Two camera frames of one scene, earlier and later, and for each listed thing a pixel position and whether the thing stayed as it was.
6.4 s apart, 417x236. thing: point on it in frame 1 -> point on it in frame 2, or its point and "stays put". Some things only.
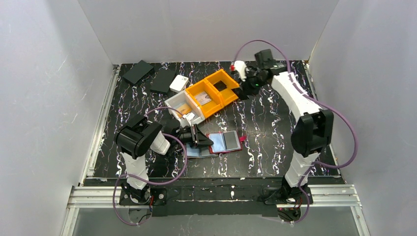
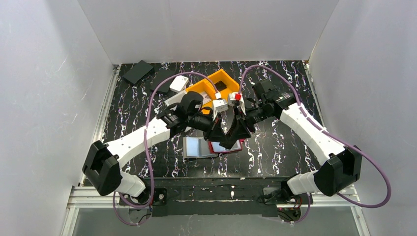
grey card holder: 196,153 stays put
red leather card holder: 226,141 stays put
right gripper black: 247,86 -> 241,123
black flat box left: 138,72 stays put
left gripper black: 193,136 -> 214,129
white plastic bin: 184,103 -> 177,99
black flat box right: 162,80 stays put
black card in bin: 220,85 stays put
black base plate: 216,197 stays put
